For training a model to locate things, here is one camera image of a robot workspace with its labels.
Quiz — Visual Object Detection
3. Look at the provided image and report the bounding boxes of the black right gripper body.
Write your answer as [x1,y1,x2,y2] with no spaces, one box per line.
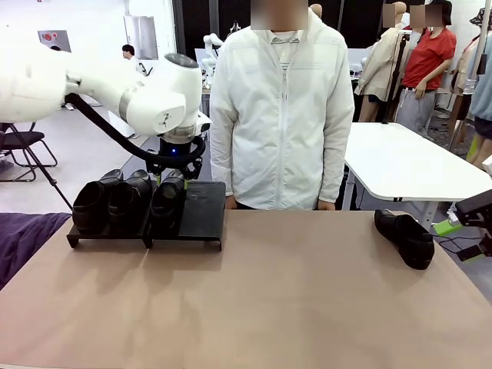
[455,190,492,228]

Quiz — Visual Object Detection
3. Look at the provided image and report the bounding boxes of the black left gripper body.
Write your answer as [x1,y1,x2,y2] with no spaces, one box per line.
[145,136,204,181]

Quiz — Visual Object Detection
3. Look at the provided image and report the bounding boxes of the black leather loafer shoe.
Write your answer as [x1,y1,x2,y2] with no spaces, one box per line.
[108,168,154,228]
[374,208,436,271]
[71,168,125,235]
[149,175,190,234]

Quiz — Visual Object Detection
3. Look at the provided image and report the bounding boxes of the person's left forearm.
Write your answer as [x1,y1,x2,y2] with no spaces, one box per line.
[317,126,355,204]

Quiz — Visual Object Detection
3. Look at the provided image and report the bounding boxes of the person's right forearm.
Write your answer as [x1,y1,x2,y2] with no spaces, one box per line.
[209,126,236,201]

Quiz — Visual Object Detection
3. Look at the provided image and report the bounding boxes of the black metal shoe stand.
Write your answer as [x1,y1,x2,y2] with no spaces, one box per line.
[67,179,158,250]
[144,181,227,251]

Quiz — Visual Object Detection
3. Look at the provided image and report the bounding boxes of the white desk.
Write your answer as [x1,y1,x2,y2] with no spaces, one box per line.
[341,121,492,231]

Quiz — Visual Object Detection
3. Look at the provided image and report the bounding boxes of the person in white jacket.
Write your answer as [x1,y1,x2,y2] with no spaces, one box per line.
[209,0,355,211]

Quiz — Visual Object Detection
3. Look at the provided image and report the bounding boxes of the mannequin in denim jacket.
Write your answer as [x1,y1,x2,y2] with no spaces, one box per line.
[467,49,492,166]

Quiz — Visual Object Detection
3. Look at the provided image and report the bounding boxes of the purple cloth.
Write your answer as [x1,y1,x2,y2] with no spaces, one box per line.
[0,211,73,291]

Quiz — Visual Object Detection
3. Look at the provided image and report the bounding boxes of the black office chair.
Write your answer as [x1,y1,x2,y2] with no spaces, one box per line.
[0,121,58,182]

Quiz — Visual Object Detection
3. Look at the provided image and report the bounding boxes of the black tripod pole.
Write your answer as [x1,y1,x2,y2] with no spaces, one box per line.
[382,32,411,126]

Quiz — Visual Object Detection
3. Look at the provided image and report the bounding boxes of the grey fire equipment cabinet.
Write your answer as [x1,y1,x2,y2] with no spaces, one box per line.
[37,29,73,53]

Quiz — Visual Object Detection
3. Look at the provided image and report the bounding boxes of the mannequin in beige coat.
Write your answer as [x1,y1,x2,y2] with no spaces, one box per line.
[353,2,411,124]

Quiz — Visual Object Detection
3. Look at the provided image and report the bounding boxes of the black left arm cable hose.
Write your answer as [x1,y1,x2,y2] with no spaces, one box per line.
[63,91,204,170]

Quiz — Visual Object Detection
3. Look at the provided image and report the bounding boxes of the black camera tripod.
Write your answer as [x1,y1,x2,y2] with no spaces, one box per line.
[0,115,76,213]

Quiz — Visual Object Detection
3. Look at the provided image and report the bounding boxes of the grey wall cabinet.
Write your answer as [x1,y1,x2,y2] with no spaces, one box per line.
[123,15,159,61]

